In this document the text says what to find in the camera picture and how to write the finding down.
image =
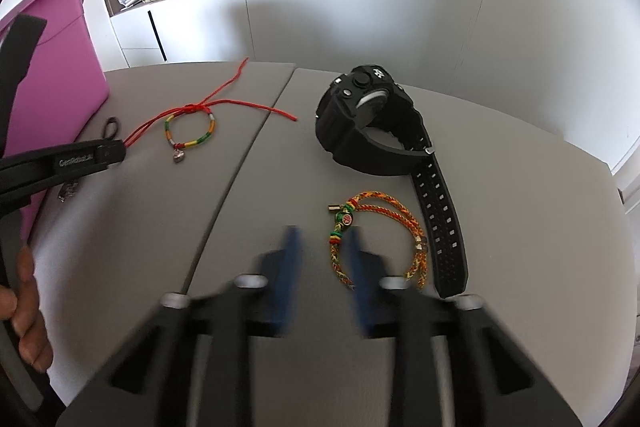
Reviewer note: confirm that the person's left hand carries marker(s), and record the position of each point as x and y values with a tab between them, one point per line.
27	307

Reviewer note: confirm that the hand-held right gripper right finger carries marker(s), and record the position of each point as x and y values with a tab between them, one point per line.
362	282

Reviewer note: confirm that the purple plastic basin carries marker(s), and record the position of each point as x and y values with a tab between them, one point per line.
55	57

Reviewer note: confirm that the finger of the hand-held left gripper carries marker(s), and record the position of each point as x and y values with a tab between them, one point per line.
110	153

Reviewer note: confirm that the black wristwatch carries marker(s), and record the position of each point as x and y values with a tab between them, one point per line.
370	132

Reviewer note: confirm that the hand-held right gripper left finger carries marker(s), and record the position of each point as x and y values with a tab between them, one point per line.
287	277

